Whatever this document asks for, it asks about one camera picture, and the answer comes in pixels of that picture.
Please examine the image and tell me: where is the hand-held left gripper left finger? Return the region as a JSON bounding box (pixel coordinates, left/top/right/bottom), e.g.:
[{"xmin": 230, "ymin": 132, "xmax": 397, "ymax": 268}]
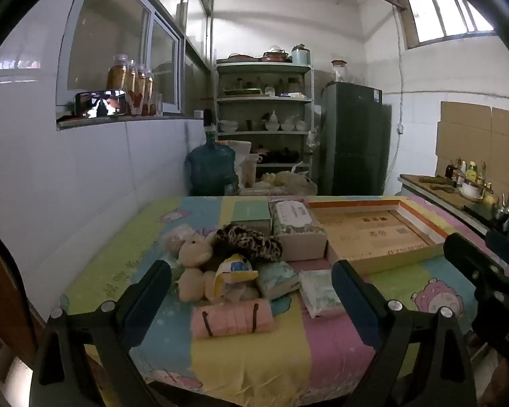
[{"xmin": 27, "ymin": 258, "xmax": 174, "ymax": 407}]

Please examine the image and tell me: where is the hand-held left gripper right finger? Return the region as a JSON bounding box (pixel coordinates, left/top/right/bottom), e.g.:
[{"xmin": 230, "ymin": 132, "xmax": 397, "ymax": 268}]
[{"xmin": 331, "ymin": 259, "xmax": 479, "ymax": 407}]

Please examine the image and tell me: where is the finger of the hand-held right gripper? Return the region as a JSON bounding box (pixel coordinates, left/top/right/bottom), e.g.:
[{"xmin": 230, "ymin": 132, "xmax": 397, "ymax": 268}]
[
  {"xmin": 445, "ymin": 232, "xmax": 509, "ymax": 293},
  {"xmin": 486, "ymin": 230, "xmax": 509, "ymax": 276}
]

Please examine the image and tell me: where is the green floral tissue pack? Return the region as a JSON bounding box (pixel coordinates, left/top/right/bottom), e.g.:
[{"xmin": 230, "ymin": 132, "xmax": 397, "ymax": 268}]
[
  {"xmin": 254, "ymin": 260, "xmax": 302, "ymax": 299},
  {"xmin": 299, "ymin": 269, "xmax": 348, "ymax": 318}
]

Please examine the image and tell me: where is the beige plush rabbit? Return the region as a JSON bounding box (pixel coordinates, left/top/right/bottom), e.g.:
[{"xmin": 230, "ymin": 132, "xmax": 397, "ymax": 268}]
[{"xmin": 176, "ymin": 237, "xmax": 221, "ymax": 302}]

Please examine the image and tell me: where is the shallow orange-rimmed cardboard box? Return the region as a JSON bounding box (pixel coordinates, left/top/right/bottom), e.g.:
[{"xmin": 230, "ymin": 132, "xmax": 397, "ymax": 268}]
[{"xmin": 307, "ymin": 197, "xmax": 456, "ymax": 274}]

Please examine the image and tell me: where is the pale fluffy ball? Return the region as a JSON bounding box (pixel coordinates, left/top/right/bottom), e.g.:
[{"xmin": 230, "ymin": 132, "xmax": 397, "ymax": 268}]
[{"xmin": 163, "ymin": 225, "xmax": 196, "ymax": 259}]

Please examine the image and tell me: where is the pink towel pack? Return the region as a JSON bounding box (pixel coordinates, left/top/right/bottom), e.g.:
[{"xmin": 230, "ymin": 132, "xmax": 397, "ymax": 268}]
[{"xmin": 191, "ymin": 299, "xmax": 276, "ymax": 340}]

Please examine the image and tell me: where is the yellow blue soft packet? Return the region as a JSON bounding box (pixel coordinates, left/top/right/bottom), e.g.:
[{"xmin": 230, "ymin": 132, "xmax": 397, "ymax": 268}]
[{"xmin": 206, "ymin": 254, "xmax": 259, "ymax": 302}]

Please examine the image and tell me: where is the metal kettle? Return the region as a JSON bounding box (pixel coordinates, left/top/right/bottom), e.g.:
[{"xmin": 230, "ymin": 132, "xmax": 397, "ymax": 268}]
[{"xmin": 492, "ymin": 193, "xmax": 509, "ymax": 232}]

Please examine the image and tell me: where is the black induction cooker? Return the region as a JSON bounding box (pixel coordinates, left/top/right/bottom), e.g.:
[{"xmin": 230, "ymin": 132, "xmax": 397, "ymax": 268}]
[{"xmin": 462, "ymin": 203, "xmax": 498, "ymax": 222}]

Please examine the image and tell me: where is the white bowl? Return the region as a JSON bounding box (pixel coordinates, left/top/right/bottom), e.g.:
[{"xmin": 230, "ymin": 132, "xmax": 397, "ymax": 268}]
[{"xmin": 458, "ymin": 180, "xmax": 485, "ymax": 202}]

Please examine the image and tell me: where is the kitchen counter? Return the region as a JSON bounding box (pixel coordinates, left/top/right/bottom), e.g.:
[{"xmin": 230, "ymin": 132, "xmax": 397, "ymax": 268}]
[{"xmin": 399, "ymin": 173, "xmax": 509, "ymax": 238}]

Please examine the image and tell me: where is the cluster of condiment bottles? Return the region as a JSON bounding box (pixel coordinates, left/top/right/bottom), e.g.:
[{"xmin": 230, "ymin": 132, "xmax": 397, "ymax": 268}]
[{"xmin": 445, "ymin": 159, "xmax": 488, "ymax": 187}]

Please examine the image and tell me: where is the wooden cutting board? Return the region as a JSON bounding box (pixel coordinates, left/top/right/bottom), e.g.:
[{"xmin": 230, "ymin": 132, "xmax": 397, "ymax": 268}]
[{"xmin": 401, "ymin": 174, "xmax": 463, "ymax": 193}]

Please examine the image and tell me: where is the floral tissue box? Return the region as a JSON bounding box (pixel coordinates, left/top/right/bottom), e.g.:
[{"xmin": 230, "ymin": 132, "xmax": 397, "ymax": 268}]
[{"xmin": 268, "ymin": 198, "xmax": 328, "ymax": 261}]

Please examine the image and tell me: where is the colourful cartoon table cover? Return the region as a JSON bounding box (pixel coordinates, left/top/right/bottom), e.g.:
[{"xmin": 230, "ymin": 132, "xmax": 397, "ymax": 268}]
[{"xmin": 61, "ymin": 195, "xmax": 509, "ymax": 407}]

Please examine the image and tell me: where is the green lidded cardboard box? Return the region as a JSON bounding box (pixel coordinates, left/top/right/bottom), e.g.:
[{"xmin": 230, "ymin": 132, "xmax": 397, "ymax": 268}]
[{"xmin": 229, "ymin": 200, "xmax": 273, "ymax": 236}]

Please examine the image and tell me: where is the clear plastic bag of food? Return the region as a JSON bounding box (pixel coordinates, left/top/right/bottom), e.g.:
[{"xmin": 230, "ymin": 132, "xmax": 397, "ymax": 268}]
[{"xmin": 261, "ymin": 170, "xmax": 319, "ymax": 196}]

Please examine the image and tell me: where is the brown wooden furniture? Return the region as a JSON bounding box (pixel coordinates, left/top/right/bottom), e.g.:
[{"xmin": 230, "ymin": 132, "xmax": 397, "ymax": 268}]
[{"xmin": 0, "ymin": 237, "xmax": 39, "ymax": 361}]

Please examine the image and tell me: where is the blue water jug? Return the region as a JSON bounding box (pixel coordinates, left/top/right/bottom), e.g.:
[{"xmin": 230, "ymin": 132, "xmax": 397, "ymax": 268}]
[{"xmin": 184, "ymin": 140, "xmax": 240, "ymax": 196}]

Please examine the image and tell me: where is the dark refrigerator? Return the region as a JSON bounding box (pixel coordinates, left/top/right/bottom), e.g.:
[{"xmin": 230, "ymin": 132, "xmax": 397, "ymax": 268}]
[{"xmin": 320, "ymin": 81, "xmax": 393, "ymax": 196}]

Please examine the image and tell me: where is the clear plastic container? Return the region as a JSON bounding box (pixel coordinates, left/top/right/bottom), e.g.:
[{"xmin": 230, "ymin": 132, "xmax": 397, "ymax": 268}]
[{"xmin": 242, "ymin": 155, "xmax": 259, "ymax": 187}]

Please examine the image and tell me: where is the white sack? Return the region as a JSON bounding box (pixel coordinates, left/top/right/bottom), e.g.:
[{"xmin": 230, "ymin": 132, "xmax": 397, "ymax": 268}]
[{"xmin": 229, "ymin": 140, "xmax": 264, "ymax": 187}]

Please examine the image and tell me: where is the black water jug pump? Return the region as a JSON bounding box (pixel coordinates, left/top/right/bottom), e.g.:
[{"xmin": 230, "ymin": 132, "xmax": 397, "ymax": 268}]
[{"xmin": 201, "ymin": 109, "xmax": 218, "ymax": 142}]

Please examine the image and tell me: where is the group of white bowls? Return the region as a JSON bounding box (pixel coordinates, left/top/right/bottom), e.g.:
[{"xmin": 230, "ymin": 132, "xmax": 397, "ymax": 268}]
[{"xmin": 218, "ymin": 110, "xmax": 308, "ymax": 133}]

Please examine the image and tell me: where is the smartphone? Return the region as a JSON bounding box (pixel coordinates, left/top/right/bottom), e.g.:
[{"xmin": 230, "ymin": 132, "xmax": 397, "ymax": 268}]
[{"xmin": 74, "ymin": 89, "xmax": 127, "ymax": 118}]

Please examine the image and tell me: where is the slim amber liquid bottle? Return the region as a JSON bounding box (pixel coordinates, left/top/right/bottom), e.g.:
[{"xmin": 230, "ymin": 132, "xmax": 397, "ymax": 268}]
[
  {"xmin": 136, "ymin": 64, "xmax": 147, "ymax": 116},
  {"xmin": 144, "ymin": 70, "xmax": 155, "ymax": 116},
  {"xmin": 127, "ymin": 60, "xmax": 139, "ymax": 115}
]

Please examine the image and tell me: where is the white metal shelf rack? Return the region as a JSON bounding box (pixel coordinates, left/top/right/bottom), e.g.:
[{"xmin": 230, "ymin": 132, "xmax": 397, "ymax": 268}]
[{"xmin": 214, "ymin": 61, "xmax": 315, "ymax": 187}]

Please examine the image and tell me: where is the large amber liquid bottle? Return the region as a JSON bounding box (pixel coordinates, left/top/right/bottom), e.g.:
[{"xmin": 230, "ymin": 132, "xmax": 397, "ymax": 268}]
[{"xmin": 107, "ymin": 54, "xmax": 130, "ymax": 94}]

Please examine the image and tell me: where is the barred window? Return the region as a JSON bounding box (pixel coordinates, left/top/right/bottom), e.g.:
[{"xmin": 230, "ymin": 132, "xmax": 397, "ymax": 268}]
[{"xmin": 390, "ymin": 0, "xmax": 497, "ymax": 49}]

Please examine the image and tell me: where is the teal canister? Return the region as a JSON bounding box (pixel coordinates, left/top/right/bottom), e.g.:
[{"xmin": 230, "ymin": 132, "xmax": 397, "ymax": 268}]
[{"xmin": 290, "ymin": 44, "xmax": 311, "ymax": 65}]

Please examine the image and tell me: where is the red pot with glass lid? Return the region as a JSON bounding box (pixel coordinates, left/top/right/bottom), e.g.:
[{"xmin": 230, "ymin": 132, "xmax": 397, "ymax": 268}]
[{"xmin": 261, "ymin": 46, "xmax": 290, "ymax": 63}]

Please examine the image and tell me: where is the sliding glass window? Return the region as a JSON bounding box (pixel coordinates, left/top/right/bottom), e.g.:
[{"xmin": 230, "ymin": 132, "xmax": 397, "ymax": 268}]
[{"xmin": 55, "ymin": 0, "xmax": 183, "ymax": 115}]

